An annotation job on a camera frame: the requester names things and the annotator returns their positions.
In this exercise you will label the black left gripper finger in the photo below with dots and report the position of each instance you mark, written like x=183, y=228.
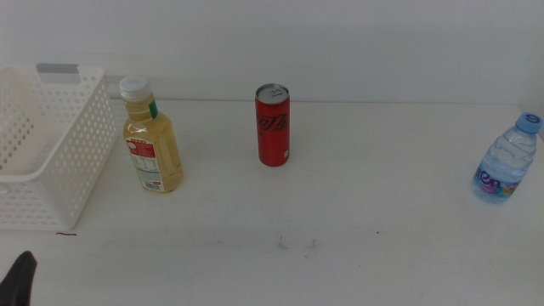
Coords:
x=19, y=280

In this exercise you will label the yellow tea bottle white cap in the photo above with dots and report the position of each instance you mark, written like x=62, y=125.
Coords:
x=153, y=144

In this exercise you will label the red cola can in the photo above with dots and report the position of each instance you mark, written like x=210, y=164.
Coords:
x=272, y=136

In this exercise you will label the clear water bottle blue cap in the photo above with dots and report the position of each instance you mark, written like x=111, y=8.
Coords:
x=506, y=161

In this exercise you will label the white perforated plastic basket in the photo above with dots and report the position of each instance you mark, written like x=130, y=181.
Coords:
x=85, y=149

